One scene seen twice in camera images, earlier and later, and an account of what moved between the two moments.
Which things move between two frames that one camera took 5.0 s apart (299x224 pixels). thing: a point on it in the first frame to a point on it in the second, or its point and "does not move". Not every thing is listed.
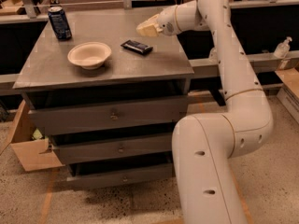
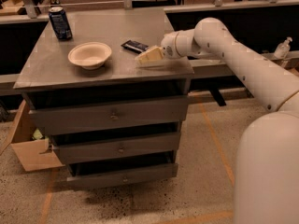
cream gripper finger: x=153 y=23 to x=155 y=52
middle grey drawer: x=76 y=151 does not move
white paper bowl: x=90 y=55 does not move
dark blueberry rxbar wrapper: x=136 y=47 does not move
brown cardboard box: x=28 y=150 does not move
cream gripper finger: x=150 y=28 to x=151 y=63
